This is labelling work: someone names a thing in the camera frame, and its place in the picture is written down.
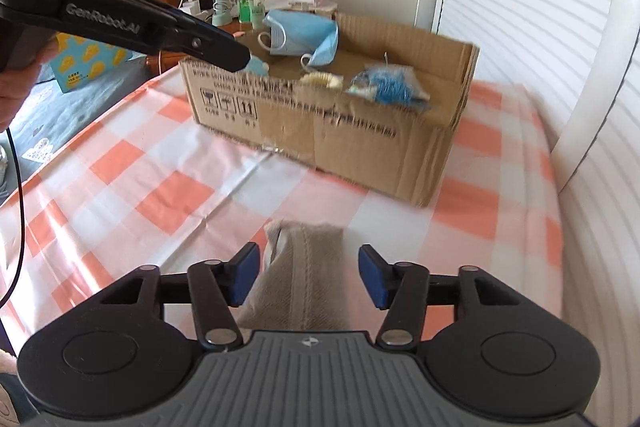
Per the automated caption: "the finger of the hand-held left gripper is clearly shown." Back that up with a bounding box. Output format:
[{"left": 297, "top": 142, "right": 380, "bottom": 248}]
[{"left": 149, "top": 6, "right": 252, "bottom": 72}]

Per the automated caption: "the blue tasselled sachet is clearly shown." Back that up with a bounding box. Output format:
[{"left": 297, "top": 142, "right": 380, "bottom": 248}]
[{"left": 349, "top": 52, "right": 432, "bottom": 112}]

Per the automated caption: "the orange white checked sheet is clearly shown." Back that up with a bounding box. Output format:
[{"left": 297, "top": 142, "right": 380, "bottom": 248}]
[{"left": 0, "top": 62, "right": 566, "bottom": 358}]

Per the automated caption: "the person's left hand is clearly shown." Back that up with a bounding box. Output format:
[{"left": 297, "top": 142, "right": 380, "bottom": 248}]
[{"left": 0, "top": 38, "right": 60, "bottom": 134}]

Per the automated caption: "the light blue toy figure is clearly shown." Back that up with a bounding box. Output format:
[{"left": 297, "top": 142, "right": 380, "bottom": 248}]
[{"left": 239, "top": 57, "right": 271, "bottom": 78}]

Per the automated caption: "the cream hair scrunchie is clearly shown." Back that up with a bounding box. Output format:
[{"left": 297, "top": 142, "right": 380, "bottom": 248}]
[{"left": 299, "top": 73, "right": 345, "bottom": 92}]

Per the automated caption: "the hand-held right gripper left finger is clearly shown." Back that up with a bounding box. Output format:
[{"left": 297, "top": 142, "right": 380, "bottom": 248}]
[{"left": 102, "top": 242, "right": 261, "bottom": 352}]

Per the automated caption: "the blue face mask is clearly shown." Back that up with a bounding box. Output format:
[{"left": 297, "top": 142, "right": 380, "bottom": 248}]
[{"left": 257, "top": 9, "right": 340, "bottom": 74}]

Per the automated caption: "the brown cardboard box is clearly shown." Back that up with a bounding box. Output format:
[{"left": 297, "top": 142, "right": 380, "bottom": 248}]
[{"left": 179, "top": 11, "right": 480, "bottom": 208}]

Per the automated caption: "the yellow blue tissue box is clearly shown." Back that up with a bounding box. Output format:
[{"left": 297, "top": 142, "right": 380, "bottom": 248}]
[{"left": 51, "top": 32, "right": 135, "bottom": 94}]

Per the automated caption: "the black cable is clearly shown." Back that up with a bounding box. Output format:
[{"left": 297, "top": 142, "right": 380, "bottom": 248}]
[{"left": 0, "top": 127, "right": 23, "bottom": 308}]

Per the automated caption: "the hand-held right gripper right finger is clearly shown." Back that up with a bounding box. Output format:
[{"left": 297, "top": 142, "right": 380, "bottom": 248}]
[{"left": 358, "top": 244, "right": 521, "bottom": 350}]

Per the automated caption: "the white charger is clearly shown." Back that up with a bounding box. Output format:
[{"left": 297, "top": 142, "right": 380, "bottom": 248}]
[{"left": 179, "top": 0, "right": 213, "bottom": 20}]

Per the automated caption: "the green liquid bottle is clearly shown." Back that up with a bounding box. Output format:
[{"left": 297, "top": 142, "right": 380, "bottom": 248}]
[{"left": 237, "top": 0, "right": 266, "bottom": 28}]

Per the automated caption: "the grey cloth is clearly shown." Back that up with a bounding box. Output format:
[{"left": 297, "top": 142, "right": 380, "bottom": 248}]
[{"left": 235, "top": 219, "right": 351, "bottom": 338}]

